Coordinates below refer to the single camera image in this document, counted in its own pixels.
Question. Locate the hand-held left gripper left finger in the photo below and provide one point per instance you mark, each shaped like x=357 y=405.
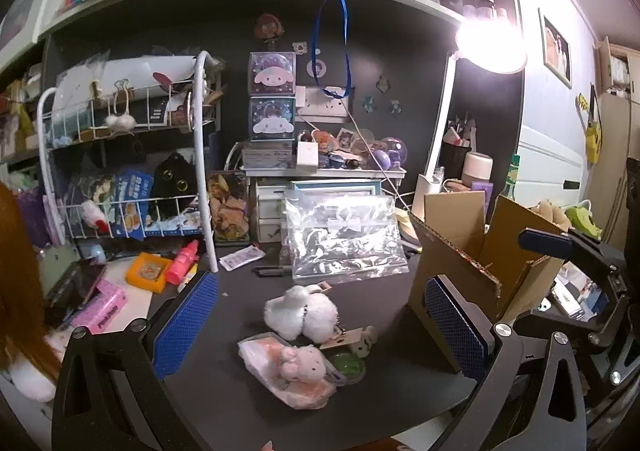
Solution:
x=185 y=326

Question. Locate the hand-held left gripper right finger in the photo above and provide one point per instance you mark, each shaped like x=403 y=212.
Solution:
x=455 y=336

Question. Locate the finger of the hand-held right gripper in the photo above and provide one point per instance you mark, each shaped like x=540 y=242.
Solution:
x=545 y=242
x=575 y=326

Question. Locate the brown cardboard box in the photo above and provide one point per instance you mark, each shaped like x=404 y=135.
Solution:
x=452 y=226

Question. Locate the green round container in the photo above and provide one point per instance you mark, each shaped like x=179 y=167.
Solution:
x=347 y=366

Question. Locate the white fluffy plush toy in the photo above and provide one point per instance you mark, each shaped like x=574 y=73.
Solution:
x=300 y=313

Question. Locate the pink plush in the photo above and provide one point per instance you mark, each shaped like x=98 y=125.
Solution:
x=295 y=366

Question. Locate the brown plush toy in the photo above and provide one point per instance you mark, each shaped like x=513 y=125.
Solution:
x=552 y=211

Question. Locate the green plush toy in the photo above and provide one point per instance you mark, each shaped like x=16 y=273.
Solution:
x=585 y=221

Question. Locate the pink bottle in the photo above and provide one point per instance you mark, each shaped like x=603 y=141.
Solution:
x=181 y=263

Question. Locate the orange small box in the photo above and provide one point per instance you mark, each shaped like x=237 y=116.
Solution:
x=147 y=273

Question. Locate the green glass bottle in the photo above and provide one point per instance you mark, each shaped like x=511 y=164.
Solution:
x=511 y=178

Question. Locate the purple box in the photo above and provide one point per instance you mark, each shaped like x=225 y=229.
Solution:
x=484 y=190

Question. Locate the pink packet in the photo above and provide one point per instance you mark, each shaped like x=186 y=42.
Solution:
x=102 y=306

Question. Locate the white paper sachet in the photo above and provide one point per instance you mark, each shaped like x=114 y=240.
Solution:
x=242 y=258

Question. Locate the white round humidifier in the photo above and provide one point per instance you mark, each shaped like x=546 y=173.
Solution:
x=477 y=170

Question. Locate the black pen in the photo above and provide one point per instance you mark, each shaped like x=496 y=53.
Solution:
x=272 y=270

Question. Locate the yellow hanging plush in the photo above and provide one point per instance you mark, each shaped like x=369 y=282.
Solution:
x=592 y=131

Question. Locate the black pen holder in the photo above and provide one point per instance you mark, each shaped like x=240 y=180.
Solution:
x=456 y=158

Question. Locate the beige wardrobe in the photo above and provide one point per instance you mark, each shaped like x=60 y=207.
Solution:
x=617 y=131

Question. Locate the blue snack packet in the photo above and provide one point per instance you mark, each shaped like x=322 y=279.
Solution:
x=131 y=203

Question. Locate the white mini drawer unit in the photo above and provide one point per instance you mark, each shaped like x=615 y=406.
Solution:
x=270 y=211

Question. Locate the clear plastic bag with bow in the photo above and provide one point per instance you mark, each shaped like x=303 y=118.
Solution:
x=345 y=241

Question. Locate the black cat plush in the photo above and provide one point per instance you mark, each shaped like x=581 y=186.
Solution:
x=172 y=178

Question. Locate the reddish-brown hair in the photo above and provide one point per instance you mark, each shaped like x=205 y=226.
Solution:
x=22 y=281

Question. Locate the purple clear capsule ball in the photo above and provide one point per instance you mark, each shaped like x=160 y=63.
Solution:
x=397 y=151

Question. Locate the purple egg capsule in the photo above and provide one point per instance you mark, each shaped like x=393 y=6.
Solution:
x=381 y=158

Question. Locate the blue framed box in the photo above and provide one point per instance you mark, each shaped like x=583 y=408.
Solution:
x=335 y=187

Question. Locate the white desk lamp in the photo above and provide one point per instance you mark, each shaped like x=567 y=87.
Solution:
x=490 y=43

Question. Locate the white shelf tray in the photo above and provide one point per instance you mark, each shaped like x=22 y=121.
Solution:
x=325 y=172

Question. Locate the white power adapter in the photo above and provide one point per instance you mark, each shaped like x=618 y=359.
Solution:
x=307 y=155

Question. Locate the white-eared character display box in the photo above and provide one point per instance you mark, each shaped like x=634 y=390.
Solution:
x=271 y=121

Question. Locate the white power outlet strip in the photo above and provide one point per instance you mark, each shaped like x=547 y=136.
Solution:
x=330 y=106

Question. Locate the pink-eared character display box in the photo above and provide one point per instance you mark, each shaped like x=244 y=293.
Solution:
x=271 y=73

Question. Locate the red-haired doll head figure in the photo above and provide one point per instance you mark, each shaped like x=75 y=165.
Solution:
x=270 y=31

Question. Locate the blue ribbon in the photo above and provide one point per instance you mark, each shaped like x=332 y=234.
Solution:
x=318 y=21

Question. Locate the framed wall picture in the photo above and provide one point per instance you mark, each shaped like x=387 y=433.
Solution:
x=556 y=48

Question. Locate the round wall sticker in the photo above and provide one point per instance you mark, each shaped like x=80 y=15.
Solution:
x=315 y=68

